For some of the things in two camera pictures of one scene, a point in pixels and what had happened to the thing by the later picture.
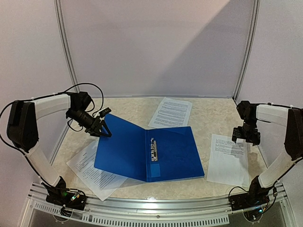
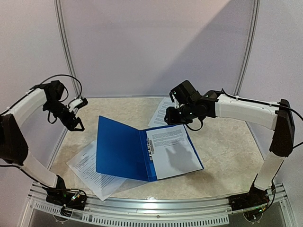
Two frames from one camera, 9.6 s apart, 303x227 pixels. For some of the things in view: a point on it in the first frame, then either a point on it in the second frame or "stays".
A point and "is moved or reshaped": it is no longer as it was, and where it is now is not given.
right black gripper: (246, 134) → (171, 116)
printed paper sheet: (227, 161) → (174, 152)
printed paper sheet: (102, 183) stays
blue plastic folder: (149, 155) stays
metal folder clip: (154, 150) is moved or reshaped
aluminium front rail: (187, 211) stays
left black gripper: (95, 127) → (71, 126)
